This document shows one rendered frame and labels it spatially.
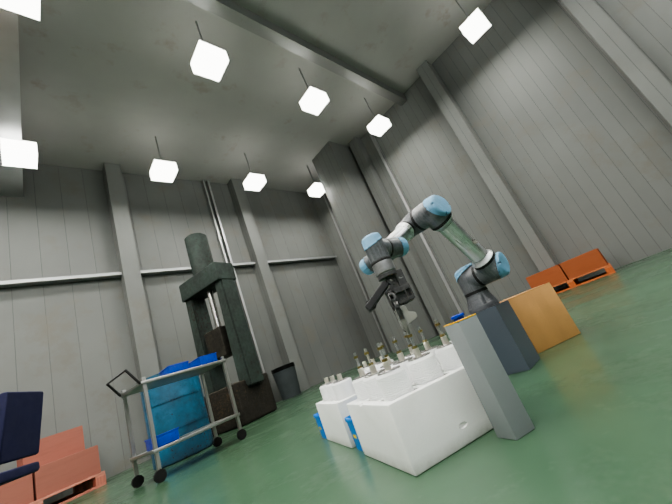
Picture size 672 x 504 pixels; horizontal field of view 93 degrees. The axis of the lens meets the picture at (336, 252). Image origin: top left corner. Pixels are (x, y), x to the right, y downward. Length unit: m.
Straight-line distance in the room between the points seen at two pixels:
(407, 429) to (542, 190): 7.28
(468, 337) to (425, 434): 0.29
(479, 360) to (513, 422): 0.16
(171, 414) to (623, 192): 7.85
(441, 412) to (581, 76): 7.78
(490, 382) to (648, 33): 7.85
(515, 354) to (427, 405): 0.76
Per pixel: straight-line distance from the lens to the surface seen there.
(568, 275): 6.71
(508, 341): 1.70
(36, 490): 5.85
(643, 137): 7.93
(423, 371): 1.08
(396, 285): 1.12
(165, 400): 4.34
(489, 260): 1.65
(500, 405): 1.00
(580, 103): 8.22
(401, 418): 1.00
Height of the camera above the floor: 0.34
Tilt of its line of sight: 18 degrees up
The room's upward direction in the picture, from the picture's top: 22 degrees counter-clockwise
